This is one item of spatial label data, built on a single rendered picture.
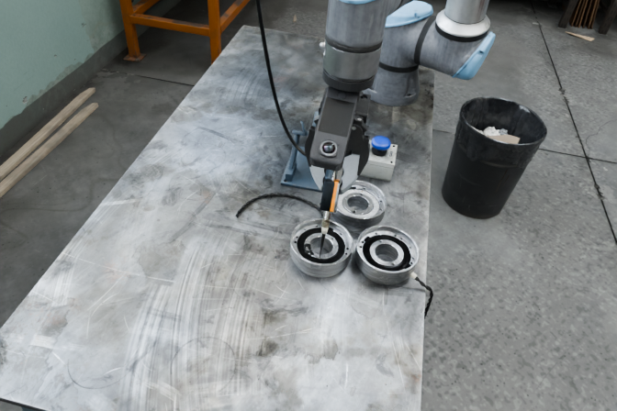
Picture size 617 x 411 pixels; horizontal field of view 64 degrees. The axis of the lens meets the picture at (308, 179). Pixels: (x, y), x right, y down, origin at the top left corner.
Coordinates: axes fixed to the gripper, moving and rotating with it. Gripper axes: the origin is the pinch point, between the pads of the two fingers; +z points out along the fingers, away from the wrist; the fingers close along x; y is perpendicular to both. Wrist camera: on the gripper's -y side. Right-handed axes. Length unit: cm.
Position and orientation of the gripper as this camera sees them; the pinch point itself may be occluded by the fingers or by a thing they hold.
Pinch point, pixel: (331, 188)
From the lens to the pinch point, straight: 78.5
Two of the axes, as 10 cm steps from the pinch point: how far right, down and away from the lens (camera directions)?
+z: -0.7, 7.5, 6.6
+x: -9.8, -1.8, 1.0
